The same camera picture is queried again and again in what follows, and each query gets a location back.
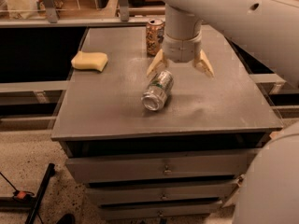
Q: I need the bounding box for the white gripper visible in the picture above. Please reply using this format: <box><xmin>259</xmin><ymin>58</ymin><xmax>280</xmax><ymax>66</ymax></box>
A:
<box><xmin>147</xmin><ymin>34</ymin><xmax>214</xmax><ymax>77</ymax></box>

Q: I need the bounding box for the silver green 7up can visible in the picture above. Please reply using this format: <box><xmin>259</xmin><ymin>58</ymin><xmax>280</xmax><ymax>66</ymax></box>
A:
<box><xmin>141</xmin><ymin>70</ymin><xmax>174</xmax><ymax>111</ymax></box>

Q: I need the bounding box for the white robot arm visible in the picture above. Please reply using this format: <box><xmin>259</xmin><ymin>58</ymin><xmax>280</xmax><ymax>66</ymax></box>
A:
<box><xmin>148</xmin><ymin>0</ymin><xmax>299</xmax><ymax>224</ymax></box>

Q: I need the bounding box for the orange patterned soda can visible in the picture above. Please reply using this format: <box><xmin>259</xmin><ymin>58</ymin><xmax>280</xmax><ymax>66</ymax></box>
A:
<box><xmin>146</xmin><ymin>18</ymin><xmax>164</xmax><ymax>56</ymax></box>

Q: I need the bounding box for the yellow sponge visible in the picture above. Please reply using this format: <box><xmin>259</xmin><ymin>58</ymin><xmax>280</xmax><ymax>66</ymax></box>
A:
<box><xmin>71</xmin><ymin>51</ymin><xmax>108</xmax><ymax>72</ymax></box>

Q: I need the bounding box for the grey drawer cabinet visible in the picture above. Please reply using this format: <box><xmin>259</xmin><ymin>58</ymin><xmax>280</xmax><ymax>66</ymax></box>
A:
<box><xmin>51</xmin><ymin>26</ymin><xmax>281</xmax><ymax>220</ymax></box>

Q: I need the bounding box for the black stand leg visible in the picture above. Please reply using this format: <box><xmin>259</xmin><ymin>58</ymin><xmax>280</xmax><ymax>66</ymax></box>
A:
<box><xmin>25</xmin><ymin>163</ymin><xmax>55</xmax><ymax>224</ymax></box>

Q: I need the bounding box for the metal railing frame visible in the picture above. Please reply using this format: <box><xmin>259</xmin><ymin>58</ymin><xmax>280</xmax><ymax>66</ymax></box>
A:
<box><xmin>0</xmin><ymin>0</ymin><xmax>164</xmax><ymax>28</ymax></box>

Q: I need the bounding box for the orange clamp with cable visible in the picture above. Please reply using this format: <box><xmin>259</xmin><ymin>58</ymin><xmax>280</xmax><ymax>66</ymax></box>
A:
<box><xmin>0</xmin><ymin>172</ymin><xmax>35</xmax><ymax>203</ymax></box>

